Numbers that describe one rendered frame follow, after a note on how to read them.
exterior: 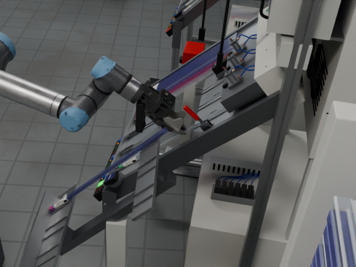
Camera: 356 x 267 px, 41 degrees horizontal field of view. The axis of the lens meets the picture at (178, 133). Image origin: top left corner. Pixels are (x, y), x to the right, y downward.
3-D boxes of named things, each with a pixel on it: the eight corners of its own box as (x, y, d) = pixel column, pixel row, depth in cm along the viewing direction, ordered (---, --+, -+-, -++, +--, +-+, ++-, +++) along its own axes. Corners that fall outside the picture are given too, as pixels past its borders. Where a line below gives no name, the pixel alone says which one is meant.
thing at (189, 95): (159, 171, 285) (167, 54, 238) (166, 147, 304) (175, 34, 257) (198, 178, 283) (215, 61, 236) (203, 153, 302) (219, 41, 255)
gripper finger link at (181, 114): (195, 122, 157) (172, 107, 154) (184, 133, 160) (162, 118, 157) (196, 116, 159) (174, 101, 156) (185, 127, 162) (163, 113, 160)
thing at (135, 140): (113, 191, 169) (107, 185, 168) (151, 95, 222) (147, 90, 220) (152, 170, 160) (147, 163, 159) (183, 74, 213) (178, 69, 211)
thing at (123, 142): (115, 197, 171) (101, 184, 168) (152, 100, 223) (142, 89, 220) (117, 196, 170) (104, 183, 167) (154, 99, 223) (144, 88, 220)
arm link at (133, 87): (116, 98, 151) (122, 85, 157) (128, 106, 152) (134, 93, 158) (128, 82, 146) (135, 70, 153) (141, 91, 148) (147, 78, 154)
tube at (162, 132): (52, 211, 157) (49, 210, 156) (53, 208, 158) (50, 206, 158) (167, 132, 136) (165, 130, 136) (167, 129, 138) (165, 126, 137)
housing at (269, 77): (280, 114, 139) (253, 78, 134) (278, 42, 178) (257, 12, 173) (305, 100, 135) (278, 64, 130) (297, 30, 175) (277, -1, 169)
